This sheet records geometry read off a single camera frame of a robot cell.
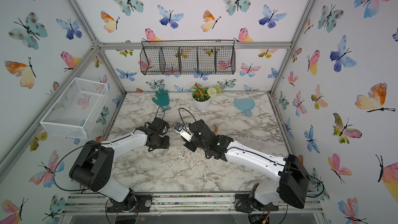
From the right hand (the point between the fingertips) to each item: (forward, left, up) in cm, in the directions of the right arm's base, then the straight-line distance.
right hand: (185, 131), depth 75 cm
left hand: (+3, +13, -19) cm, 24 cm away
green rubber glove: (+40, +25, -21) cm, 52 cm away
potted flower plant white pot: (+30, -5, -6) cm, 31 cm away
